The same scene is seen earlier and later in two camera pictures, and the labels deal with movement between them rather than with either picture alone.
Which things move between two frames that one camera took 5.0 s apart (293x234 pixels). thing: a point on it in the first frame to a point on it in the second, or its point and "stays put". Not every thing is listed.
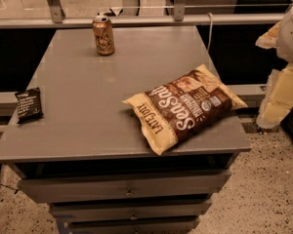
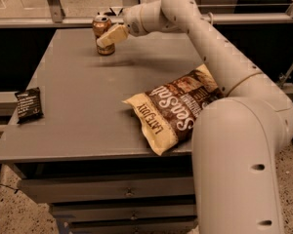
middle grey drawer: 174,210 stays put
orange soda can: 104,35 stays put
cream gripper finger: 283,93 to 133,19
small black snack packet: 28,104 stays put
